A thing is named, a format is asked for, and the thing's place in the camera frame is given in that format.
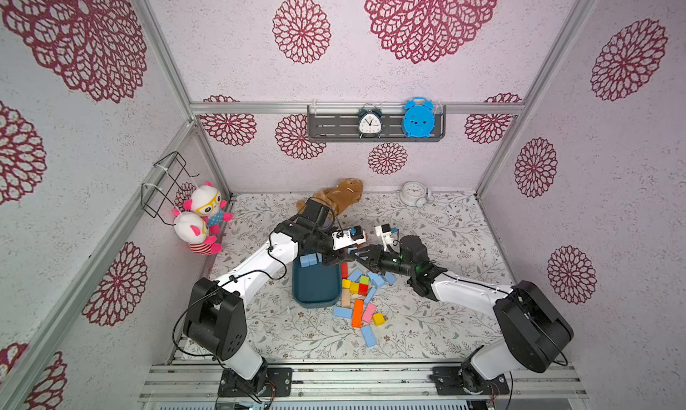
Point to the white alarm clock on table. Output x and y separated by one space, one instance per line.
415 194

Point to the grey wall shelf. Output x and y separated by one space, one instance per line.
342 127

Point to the dark green alarm clock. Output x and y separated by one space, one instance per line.
369 123

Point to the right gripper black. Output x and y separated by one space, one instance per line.
383 258

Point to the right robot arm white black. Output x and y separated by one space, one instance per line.
533 333

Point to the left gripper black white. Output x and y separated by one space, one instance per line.
336 257

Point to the light blue block left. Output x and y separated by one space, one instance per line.
342 312

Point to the long natural wooden block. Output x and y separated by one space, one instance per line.
345 298

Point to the white owl plush yellow glasses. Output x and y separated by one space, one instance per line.
208 202

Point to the light blue narrow block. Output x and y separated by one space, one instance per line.
370 294

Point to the brown teddy bear plush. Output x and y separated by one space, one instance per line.
339 198

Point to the white plush striped legs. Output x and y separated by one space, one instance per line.
192 229

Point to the yellow cube far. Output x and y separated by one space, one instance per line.
377 319

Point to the light blue block bottom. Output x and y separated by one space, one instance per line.
390 278

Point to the light blue block far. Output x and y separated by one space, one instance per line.
368 336

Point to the pink block lower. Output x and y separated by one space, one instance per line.
368 314

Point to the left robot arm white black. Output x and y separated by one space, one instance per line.
216 316

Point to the black wire wall basket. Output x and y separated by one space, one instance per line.
156 196

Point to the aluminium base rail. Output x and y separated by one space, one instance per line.
358 381

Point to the red cube block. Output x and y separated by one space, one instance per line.
363 289

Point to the long orange block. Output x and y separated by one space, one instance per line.
358 311

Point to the dark teal plastic bin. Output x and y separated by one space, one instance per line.
316 286

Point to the blue alarm clock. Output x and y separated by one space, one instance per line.
419 120

